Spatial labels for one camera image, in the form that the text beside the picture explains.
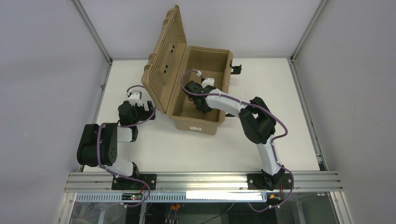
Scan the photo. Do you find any left aluminium frame post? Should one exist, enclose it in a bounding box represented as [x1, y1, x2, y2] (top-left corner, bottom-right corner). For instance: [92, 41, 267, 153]
[71, 0, 113, 173]

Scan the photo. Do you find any upper black toolbox latch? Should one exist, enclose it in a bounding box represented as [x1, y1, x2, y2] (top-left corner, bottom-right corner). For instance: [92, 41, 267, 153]
[229, 60, 242, 75]

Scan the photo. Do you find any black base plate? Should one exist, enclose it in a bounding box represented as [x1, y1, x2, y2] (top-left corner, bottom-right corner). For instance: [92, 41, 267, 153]
[111, 174, 157, 190]
[247, 173, 293, 191]

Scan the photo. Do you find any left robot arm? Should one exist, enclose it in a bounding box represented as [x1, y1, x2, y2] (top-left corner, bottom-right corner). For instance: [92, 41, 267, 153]
[77, 100, 156, 179]

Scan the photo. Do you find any aluminium frame post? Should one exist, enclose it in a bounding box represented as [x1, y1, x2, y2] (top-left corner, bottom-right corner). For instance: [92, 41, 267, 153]
[71, 0, 113, 173]
[288, 0, 329, 171]

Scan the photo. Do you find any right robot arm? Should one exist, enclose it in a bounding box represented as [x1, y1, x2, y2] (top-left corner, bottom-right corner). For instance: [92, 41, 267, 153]
[182, 81, 285, 190]

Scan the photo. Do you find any tan plastic toolbox bin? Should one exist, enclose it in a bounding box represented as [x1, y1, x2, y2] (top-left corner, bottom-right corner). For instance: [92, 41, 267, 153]
[141, 5, 233, 135]

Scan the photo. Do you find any right aluminium frame post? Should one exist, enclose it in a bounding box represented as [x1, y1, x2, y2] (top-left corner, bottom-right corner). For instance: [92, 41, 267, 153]
[288, 0, 329, 171]

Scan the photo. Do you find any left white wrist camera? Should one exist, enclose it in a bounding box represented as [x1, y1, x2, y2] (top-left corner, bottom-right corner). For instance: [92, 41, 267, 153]
[127, 90, 144, 106]

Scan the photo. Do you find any perforated cable tray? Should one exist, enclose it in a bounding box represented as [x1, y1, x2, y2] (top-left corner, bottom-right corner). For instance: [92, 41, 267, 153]
[76, 191, 267, 203]

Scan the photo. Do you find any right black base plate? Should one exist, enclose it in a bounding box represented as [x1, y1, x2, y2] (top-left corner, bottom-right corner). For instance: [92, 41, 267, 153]
[247, 173, 293, 191]

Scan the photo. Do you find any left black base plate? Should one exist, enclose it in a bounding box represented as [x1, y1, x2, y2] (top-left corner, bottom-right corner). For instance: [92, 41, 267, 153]
[111, 174, 157, 190]

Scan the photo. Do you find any aluminium mounting rail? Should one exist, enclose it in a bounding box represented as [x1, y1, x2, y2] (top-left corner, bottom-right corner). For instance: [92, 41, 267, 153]
[64, 171, 343, 193]

